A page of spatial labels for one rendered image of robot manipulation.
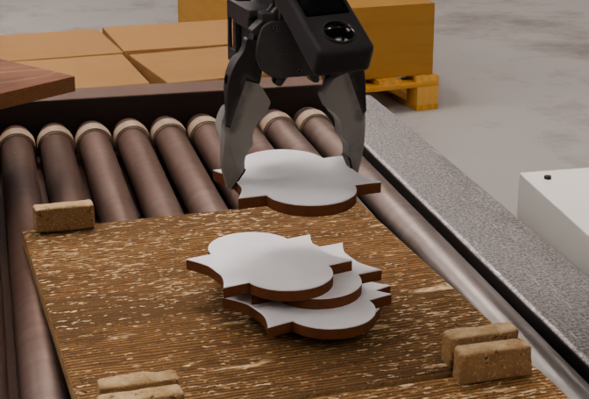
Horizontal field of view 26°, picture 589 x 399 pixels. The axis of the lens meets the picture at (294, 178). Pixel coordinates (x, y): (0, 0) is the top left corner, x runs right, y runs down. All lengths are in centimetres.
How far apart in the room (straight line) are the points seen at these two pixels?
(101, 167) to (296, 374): 62
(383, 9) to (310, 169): 413
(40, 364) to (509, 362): 37
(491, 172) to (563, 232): 316
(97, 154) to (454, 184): 44
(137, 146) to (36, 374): 63
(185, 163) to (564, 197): 45
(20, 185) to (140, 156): 17
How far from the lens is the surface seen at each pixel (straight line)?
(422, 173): 152
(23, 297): 119
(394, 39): 522
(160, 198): 142
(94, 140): 164
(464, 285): 120
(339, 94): 104
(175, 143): 162
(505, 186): 440
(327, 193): 101
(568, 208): 139
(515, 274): 124
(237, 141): 102
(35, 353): 107
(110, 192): 144
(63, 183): 148
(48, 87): 145
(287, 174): 105
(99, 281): 116
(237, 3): 105
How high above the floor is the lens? 138
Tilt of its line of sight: 18 degrees down
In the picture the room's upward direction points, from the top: straight up
